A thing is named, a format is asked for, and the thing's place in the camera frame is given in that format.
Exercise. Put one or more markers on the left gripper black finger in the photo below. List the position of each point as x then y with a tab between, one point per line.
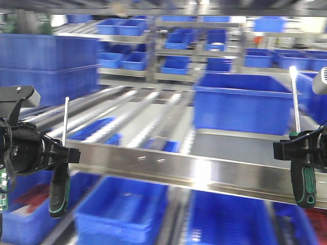
66	154

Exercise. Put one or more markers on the steel tray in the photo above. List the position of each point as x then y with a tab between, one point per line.
238	146

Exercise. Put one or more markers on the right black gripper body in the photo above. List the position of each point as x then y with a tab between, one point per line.
320	150

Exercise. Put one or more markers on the green-black cross screwdriver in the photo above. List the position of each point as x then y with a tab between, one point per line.
59	191

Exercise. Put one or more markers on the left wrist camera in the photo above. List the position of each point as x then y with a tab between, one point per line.
27	95

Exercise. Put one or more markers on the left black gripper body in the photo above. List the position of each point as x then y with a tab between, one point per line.
25	150

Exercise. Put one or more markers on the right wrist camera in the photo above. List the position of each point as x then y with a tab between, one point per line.
319	84

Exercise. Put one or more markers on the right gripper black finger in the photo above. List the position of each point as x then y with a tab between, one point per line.
301	147

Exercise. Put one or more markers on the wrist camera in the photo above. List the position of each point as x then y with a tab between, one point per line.
27	95
319	84

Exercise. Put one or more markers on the blue bin on rollers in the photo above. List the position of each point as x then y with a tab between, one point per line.
241	102

